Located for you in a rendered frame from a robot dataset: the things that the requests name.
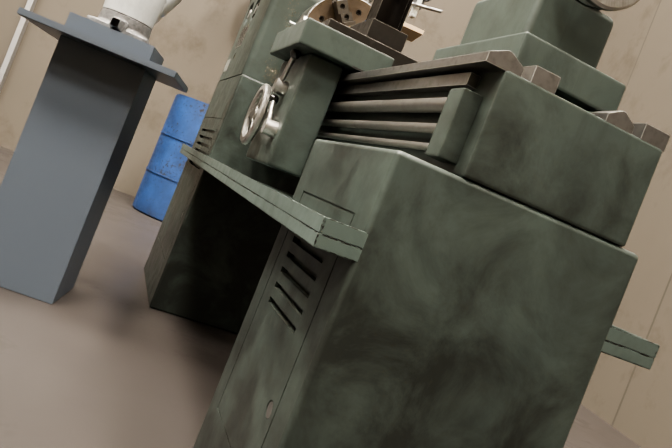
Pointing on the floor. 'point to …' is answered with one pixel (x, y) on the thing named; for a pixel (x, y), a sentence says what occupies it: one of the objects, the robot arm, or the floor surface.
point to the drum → (169, 156)
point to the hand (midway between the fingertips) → (415, 7)
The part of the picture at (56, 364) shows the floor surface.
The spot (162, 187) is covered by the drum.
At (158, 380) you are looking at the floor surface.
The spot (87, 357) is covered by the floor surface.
